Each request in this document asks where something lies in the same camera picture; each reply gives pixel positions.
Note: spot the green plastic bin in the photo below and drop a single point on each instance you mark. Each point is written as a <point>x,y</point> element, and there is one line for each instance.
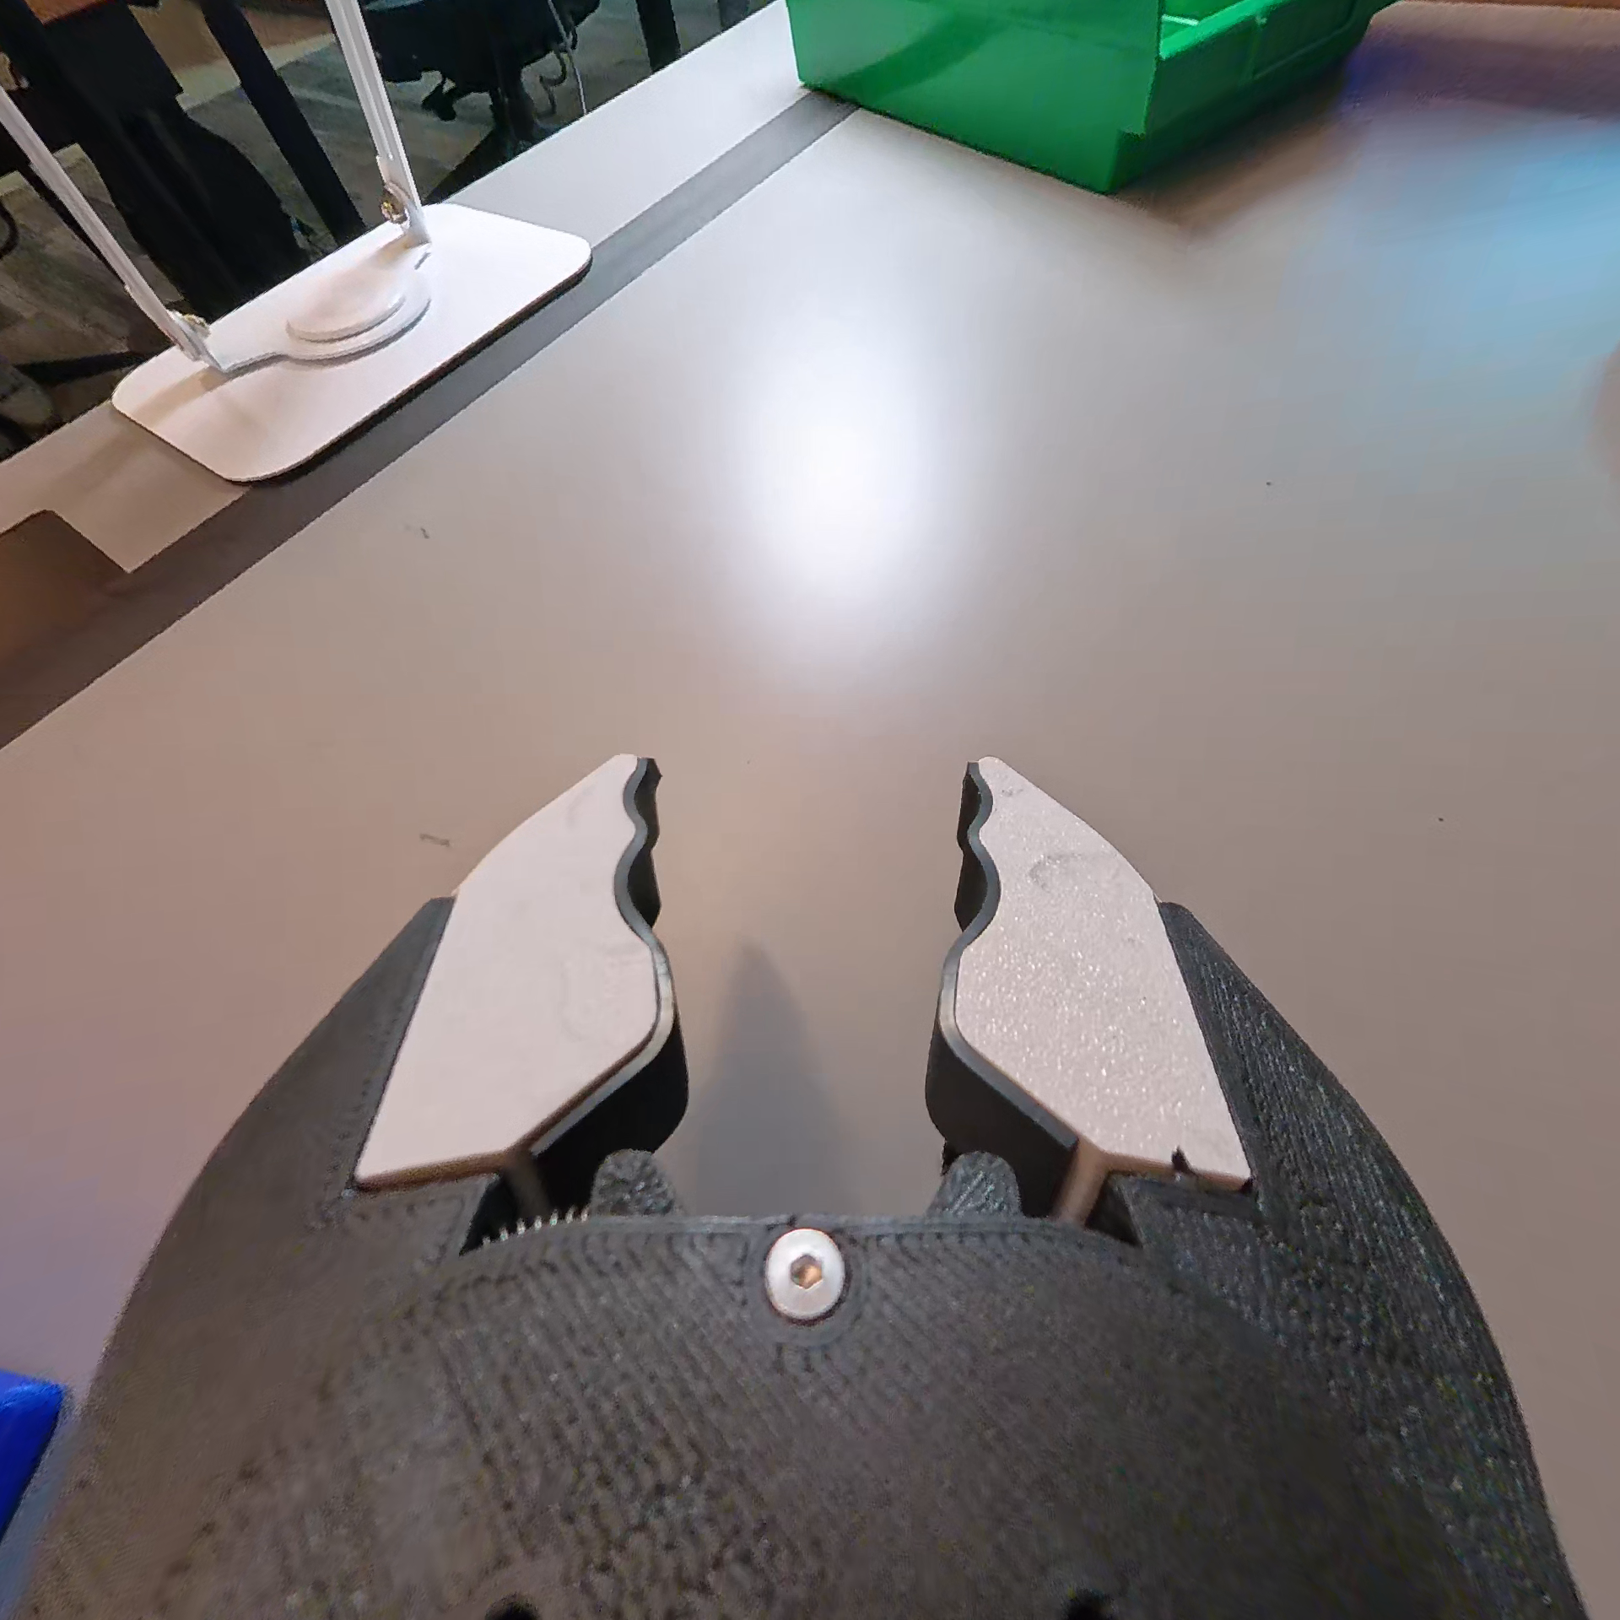
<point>988,89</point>

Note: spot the black office chair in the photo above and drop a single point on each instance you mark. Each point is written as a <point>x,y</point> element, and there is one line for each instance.
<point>506,51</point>

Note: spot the blue plastic bin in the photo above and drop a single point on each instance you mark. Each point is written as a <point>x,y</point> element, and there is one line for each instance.
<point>26,1443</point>

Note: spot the grey desk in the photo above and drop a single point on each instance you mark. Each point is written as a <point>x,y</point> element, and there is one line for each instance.
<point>1013,569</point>

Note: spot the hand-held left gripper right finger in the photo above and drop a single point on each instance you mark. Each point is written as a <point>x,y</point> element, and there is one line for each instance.
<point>1089,1013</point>

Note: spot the white lamp stand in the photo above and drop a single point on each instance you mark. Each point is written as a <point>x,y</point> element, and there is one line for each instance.
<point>381,328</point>

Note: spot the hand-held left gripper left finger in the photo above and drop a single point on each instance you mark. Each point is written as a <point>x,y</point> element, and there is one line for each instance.
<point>531,988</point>

